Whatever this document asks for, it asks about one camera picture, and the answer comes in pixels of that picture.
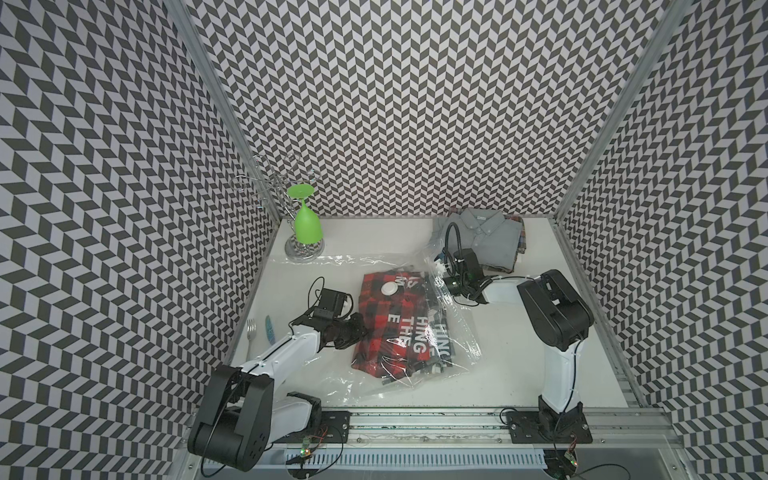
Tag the dark grey garment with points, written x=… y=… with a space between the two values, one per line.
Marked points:
x=491 y=234

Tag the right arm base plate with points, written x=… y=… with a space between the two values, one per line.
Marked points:
x=533 y=427

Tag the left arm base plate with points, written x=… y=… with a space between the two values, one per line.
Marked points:
x=328 y=427

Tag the green plastic wine glass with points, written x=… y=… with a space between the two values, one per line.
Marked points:
x=307 y=225

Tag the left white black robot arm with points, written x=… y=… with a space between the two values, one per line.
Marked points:
x=239 y=416

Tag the aluminium front rail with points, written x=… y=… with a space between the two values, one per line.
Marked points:
x=611 y=427

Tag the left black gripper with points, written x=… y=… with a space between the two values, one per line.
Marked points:
x=359 y=333

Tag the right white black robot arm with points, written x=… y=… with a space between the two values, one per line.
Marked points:
x=558 y=315

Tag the red black printed shirt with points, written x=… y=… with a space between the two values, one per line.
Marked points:
x=408 y=331

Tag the clear plastic vacuum bag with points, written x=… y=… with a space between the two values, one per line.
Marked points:
x=288 y=289

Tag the white vacuum bag valve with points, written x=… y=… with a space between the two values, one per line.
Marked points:
x=389 y=288

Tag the plaid flannel shirt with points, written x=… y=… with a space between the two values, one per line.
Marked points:
x=522 y=242

